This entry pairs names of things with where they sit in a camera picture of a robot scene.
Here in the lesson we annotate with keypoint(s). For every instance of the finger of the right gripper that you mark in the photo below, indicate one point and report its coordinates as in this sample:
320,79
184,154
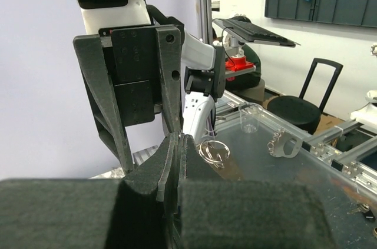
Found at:
103,103
169,61

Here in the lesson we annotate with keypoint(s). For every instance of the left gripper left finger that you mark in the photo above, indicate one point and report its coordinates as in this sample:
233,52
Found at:
133,212

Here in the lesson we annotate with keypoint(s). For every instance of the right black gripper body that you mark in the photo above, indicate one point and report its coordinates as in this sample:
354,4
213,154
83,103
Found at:
133,61

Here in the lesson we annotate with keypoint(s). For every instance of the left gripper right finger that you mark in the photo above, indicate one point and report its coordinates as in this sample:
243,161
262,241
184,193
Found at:
273,207

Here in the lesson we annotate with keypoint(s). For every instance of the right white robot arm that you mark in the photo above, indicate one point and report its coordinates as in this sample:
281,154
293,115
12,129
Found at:
202,75

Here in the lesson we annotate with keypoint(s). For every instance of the black keyboard on stand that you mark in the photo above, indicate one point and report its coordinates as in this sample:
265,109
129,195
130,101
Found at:
248,32

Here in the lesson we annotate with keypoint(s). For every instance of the spare steel organizer plate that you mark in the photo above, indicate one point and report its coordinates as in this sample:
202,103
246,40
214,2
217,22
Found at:
284,144

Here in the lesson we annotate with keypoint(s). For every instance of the clear plastic cup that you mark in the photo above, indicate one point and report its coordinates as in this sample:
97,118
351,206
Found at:
250,114

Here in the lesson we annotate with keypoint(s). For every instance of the black round stool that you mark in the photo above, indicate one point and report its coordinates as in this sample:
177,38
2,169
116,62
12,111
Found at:
299,112

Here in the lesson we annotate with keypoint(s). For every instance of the grey storage crate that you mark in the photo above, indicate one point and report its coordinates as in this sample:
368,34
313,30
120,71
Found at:
361,13

